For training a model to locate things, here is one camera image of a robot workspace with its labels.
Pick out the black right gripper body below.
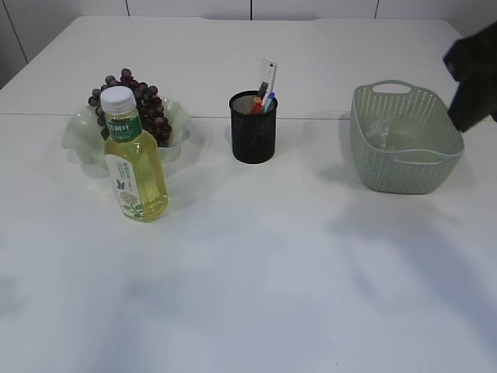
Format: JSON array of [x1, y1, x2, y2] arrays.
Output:
[[443, 22, 496, 82]]

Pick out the red glitter pen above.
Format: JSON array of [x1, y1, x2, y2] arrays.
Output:
[[251, 104, 262, 115]]

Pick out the blue scissors with cover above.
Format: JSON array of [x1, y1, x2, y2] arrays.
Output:
[[267, 92, 276, 113]]

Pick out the purple artificial grape bunch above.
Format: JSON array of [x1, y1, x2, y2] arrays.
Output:
[[88, 68, 172, 148]]

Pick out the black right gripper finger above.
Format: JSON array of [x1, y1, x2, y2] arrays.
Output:
[[448, 77, 496, 132]]

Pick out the silver glitter pen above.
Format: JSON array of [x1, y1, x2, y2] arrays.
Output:
[[256, 82, 269, 102]]

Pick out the clear plastic sheet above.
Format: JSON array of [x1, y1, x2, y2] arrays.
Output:
[[365, 117, 394, 150]]

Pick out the clear plastic ruler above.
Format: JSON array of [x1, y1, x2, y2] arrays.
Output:
[[259, 59, 277, 94]]

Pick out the pale green wavy plate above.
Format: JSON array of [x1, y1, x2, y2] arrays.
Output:
[[61, 98, 191, 177]]

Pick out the yellow tea bottle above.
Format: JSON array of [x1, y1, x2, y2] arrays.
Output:
[[100, 86, 169, 222]]

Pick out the black mesh pen holder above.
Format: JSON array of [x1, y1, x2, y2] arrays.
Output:
[[229, 90, 278, 164]]

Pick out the green woven plastic basket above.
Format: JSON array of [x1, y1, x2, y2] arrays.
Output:
[[349, 80, 464, 195]]

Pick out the pink purple scissors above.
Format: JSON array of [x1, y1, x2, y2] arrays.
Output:
[[262, 94, 272, 113]]

